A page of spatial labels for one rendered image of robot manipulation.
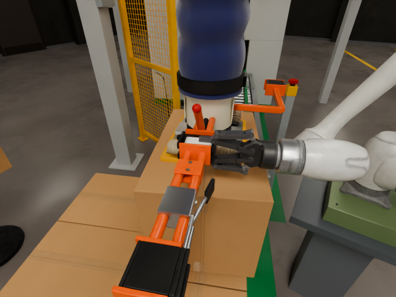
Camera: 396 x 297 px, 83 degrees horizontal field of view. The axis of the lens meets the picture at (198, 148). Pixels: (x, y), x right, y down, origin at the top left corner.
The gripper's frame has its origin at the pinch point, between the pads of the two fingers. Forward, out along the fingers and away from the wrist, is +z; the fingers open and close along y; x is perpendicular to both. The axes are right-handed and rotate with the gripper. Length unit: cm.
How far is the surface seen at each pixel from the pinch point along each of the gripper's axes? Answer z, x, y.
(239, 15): -7.9, 19.8, -29.8
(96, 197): 66, 34, 66
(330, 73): -162, 343, 70
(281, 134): -51, 117, 60
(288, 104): -50, 117, 33
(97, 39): 99, 129, -5
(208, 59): -0.6, 15.8, -19.4
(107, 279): 38, -8, 66
